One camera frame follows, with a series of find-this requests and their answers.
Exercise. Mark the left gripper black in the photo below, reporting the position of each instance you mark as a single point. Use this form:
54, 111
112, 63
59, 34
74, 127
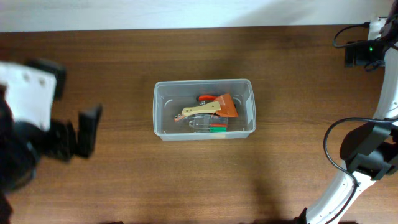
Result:
85, 142

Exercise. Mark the orange socket bit rail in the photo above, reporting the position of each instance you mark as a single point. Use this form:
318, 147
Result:
179, 117

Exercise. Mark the clear screwdriver bit case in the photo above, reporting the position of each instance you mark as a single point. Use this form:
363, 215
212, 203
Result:
208, 123

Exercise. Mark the small red-handled cutting pliers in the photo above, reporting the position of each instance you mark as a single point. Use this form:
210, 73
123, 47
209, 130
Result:
206, 98

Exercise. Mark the orange scraper wooden handle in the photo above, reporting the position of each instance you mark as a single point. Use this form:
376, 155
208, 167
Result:
222, 106

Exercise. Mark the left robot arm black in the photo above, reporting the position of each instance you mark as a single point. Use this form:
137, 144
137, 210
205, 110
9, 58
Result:
14, 173

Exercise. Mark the right robot arm white-black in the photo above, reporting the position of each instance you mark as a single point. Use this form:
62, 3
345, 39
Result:
369, 152

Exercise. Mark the clear plastic container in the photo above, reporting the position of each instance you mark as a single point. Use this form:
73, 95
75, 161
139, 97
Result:
170, 98

